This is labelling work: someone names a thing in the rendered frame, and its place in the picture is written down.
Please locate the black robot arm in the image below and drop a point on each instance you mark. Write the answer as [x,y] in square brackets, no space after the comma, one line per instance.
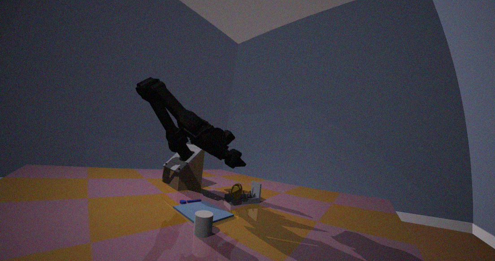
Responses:
[200,132]

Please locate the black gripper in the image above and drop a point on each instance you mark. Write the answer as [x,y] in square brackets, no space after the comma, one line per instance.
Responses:
[232,157]

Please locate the dark grey cylinder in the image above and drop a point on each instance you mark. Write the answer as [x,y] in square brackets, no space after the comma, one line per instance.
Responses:
[203,223]

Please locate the dark grey dish rack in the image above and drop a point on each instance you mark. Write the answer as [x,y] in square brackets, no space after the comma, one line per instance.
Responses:
[246,198]

